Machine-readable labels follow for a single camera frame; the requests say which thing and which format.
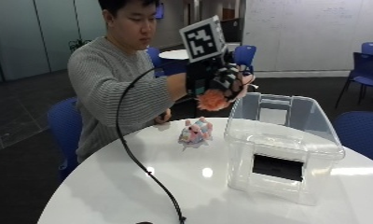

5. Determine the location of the green potted plant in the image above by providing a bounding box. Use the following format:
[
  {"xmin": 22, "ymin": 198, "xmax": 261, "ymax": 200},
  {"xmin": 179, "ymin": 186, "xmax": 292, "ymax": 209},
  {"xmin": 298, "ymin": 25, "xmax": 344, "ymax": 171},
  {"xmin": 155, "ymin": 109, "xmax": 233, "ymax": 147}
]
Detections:
[{"xmin": 67, "ymin": 38, "xmax": 92, "ymax": 53}]

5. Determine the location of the small round white table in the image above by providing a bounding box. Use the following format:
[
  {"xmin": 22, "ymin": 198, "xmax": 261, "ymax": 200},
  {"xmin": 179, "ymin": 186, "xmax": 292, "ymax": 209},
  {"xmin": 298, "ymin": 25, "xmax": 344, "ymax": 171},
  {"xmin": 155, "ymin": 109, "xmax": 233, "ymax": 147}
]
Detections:
[{"xmin": 159, "ymin": 49, "xmax": 192, "ymax": 62}]

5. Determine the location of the clear plastic storage box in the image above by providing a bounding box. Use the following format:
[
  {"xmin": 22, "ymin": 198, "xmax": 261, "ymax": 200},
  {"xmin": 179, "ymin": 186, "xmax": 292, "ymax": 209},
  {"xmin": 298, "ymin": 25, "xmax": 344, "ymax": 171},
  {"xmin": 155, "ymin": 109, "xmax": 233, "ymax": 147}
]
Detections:
[{"xmin": 222, "ymin": 91, "xmax": 346, "ymax": 207}]

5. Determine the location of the pastel soft toy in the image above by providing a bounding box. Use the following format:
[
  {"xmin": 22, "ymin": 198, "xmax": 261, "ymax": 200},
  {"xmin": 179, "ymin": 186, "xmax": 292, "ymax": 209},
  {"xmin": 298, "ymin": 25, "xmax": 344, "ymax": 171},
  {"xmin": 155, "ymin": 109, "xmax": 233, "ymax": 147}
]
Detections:
[{"xmin": 177, "ymin": 116, "xmax": 215, "ymax": 149}]

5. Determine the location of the white cube with black markers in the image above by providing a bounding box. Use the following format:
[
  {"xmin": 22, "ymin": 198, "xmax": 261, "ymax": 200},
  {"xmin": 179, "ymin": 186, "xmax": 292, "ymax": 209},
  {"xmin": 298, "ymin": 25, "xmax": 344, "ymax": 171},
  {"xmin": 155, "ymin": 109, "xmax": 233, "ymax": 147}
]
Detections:
[{"xmin": 177, "ymin": 14, "xmax": 229, "ymax": 63}]

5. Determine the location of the orange soft toy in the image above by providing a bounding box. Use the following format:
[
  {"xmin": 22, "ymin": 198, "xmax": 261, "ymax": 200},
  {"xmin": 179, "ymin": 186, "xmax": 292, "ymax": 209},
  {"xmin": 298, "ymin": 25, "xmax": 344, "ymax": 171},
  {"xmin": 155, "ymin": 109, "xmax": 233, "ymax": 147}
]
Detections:
[{"xmin": 195, "ymin": 88, "xmax": 236, "ymax": 112}]

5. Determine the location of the the person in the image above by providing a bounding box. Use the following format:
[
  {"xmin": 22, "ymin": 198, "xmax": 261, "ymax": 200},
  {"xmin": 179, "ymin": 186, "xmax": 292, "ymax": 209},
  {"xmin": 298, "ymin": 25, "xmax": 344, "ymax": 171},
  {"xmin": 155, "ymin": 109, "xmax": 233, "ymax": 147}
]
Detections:
[{"xmin": 66, "ymin": 0, "xmax": 188, "ymax": 164}]

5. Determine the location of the black cable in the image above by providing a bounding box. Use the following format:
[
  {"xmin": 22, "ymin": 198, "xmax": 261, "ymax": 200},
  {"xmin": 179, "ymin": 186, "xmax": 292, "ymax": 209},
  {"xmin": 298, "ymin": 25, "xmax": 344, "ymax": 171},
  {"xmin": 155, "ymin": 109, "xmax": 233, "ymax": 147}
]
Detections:
[{"xmin": 115, "ymin": 65, "xmax": 188, "ymax": 224}]

